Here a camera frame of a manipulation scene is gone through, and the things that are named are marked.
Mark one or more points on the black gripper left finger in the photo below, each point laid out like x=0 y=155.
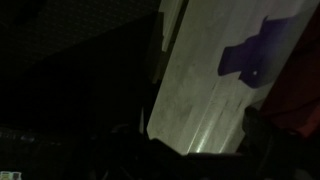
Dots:
x=128 y=136

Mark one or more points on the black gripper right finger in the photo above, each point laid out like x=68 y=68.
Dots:
x=258 y=131

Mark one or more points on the small pale bottles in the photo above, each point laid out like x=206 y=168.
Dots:
x=10 y=175

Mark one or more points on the red cloth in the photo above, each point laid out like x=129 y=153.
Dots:
x=293 y=93

